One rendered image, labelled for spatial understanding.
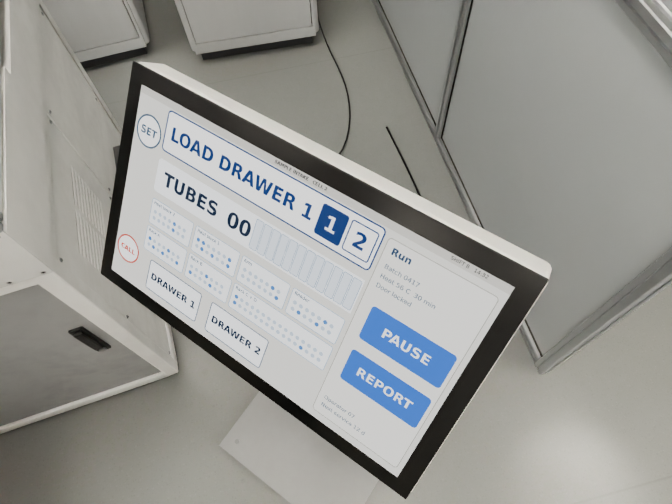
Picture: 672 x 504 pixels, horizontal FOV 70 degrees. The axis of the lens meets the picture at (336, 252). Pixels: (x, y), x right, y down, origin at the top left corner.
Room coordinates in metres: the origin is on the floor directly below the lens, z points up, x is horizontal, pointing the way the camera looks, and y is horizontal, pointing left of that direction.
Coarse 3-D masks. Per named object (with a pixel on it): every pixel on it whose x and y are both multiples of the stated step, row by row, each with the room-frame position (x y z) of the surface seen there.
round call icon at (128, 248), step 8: (120, 232) 0.36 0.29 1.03; (120, 240) 0.35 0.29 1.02; (128, 240) 0.35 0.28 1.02; (136, 240) 0.34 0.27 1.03; (120, 248) 0.34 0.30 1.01; (128, 248) 0.34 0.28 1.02; (136, 248) 0.33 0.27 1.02; (120, 256) 0.34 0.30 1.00; (128, 256) 0.33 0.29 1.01; (136, 256) 0.33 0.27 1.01; (136, 264) 0.32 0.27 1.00
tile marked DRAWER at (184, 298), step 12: (156, 264) 0.31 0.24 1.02; (156, 276) 0.30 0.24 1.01; (168, 276) 0.29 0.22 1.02; (156, 288) 0.29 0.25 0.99; (168, 288) 0.28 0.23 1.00; (180, 288) 0.27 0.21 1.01; (192, 288) 0.27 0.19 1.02; (168, 300) 0.27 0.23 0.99; (180, 300) 0.26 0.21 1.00; (192, 300) 0.26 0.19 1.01; (180, 312) 0.25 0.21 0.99; (192, 312) 0.25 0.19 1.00
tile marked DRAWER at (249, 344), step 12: (216, 312) 0.24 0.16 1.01; (228, 312) 0.23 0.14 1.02; (216, 324) 0.22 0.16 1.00; (228, 324) 0.22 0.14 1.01; (240, 324) 0.22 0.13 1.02; (216, 336) 0.21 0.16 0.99; (228, 336) 0.21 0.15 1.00; (240, 336) 0.20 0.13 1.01; (252, 336) 0.20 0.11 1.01; (240, 348) 0.19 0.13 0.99; (252, 348) 0.19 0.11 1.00; (264, 348) 0.18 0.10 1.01; (252, 360) 0.18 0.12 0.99
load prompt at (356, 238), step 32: (192, 128) 0.40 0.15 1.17; (192, 160) 0.38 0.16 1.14; (224, 160) 0.36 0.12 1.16; (256, 160) 0.34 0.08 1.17; (256, 192) 0.32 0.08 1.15; (288, 192) 0.31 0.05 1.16; (320, 192) 0.29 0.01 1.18; (288, 224) 0.28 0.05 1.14; (320, 224) 0.27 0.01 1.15; (352, 224) 0.26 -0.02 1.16; (352, 256) 0.23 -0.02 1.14
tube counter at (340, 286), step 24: (240, 216) 0.31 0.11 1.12; (240, 240) 0.29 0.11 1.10; (264, 240) 0.28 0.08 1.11; (288, 240) 0.27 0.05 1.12; (288, 264) 0.25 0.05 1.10; (312, 264) 0.24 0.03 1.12; (336, 264) 0.23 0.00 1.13; (312, 288) 0.22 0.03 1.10; (336, 288) 0.21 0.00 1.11; (360, 288) 0.21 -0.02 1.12
